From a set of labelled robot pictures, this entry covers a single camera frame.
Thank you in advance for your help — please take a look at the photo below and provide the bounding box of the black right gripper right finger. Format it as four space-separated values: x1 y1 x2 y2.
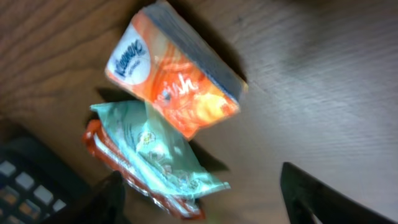
280 162 395 224

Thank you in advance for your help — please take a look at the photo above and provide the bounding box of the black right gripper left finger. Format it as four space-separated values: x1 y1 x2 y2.
42 171 129 224

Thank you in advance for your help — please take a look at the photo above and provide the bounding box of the light green wipes pack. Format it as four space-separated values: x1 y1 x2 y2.
90 100 230 198

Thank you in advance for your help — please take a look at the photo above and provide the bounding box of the orange-red snack bar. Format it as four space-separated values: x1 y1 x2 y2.
83 119 206 220

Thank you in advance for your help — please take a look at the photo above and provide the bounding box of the orange tissue pack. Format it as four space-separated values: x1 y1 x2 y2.
105 1 248 139

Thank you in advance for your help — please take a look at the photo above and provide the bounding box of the grey plastic mesh basket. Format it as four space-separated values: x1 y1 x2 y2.
1 137 90 223

